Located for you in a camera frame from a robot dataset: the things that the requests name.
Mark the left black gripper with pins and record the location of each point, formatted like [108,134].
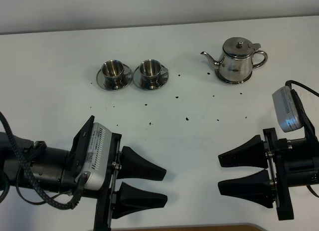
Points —
[128,199]

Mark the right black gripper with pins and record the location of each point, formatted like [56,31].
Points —
[292,163]

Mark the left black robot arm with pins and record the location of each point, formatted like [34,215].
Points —
[34,165]

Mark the left stainless steel saucer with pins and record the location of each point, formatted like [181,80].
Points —
[112,84]

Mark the stainless steel saucer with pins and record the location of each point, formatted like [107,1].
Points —
[112,84]
[149,83]

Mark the right stainless steel saucer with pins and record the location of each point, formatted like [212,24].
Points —
[149,83]

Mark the left stainless steel teacup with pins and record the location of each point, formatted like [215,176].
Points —
[115,71]

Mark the stainless steel teacup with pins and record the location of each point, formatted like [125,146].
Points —
[115,71]
[152,71]

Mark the right stainless steel teacup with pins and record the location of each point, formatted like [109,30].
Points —
[152,71]

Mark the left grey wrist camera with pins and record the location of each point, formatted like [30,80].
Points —
[96,160]

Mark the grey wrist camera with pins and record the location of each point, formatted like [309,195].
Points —
[286,111]
[96,160]

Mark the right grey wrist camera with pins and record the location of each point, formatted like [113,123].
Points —
[286,111]

